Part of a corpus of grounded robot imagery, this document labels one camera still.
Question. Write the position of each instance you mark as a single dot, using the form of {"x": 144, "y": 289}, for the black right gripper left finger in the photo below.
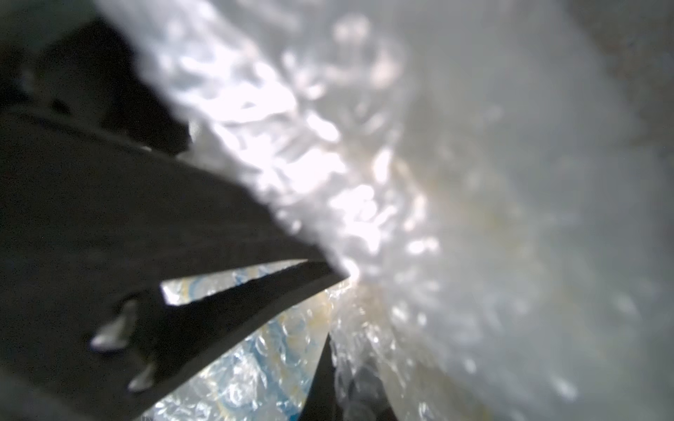
{"x": 321, "y": 403}

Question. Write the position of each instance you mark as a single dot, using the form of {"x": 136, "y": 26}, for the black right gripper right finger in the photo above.
{"x": 366, "y": 398}

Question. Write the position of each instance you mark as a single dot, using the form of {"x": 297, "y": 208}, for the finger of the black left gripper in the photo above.
{"x": 125, "y": 272}

